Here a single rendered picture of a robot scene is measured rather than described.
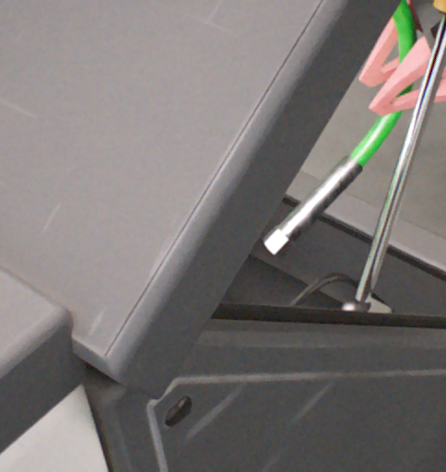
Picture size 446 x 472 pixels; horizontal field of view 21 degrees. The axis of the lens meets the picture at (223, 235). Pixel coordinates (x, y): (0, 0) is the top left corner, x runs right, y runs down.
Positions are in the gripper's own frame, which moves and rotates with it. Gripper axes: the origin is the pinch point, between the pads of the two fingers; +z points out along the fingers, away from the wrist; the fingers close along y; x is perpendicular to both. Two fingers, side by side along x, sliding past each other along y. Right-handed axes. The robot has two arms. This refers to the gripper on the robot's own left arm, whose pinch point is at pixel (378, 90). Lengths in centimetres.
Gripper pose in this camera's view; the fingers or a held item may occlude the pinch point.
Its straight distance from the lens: 91.6
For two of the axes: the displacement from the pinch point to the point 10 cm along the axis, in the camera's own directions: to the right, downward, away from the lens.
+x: 7.1, 2.9, 6.4
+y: 1.9, 8.0, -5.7
